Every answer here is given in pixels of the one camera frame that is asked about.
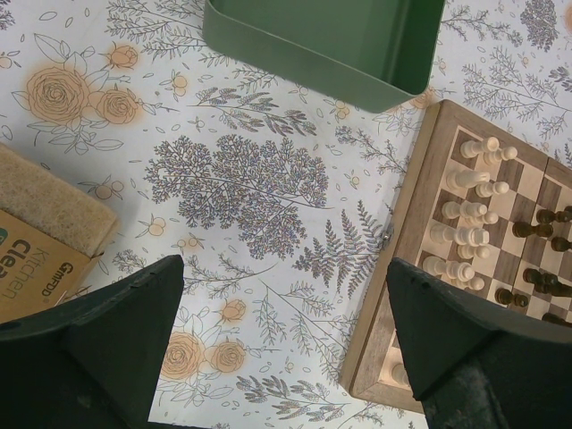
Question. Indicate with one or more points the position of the green rectangular tray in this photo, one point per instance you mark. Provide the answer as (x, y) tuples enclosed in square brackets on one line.
[(372, 54)]

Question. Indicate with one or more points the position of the dark chess piece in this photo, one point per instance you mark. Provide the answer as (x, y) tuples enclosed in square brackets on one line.
[(523, 230)]

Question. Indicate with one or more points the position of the floral patterned table mat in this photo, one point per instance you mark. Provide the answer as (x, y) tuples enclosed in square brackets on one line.
[(278, 198)]

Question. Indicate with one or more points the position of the wooden chess board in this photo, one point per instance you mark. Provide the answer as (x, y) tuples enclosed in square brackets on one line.
[(456, 212)]

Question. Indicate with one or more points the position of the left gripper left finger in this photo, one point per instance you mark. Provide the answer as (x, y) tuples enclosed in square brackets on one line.
[(92, 362)]

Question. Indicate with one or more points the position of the kitchen sponge cardboard pack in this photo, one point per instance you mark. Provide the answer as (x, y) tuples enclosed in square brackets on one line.
[(52, 235)]

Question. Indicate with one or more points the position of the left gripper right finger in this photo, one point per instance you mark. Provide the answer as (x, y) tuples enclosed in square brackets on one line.
[(474, 364)]

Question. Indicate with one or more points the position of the light chess piece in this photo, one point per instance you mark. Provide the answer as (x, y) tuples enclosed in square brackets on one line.
[(474, 148)]

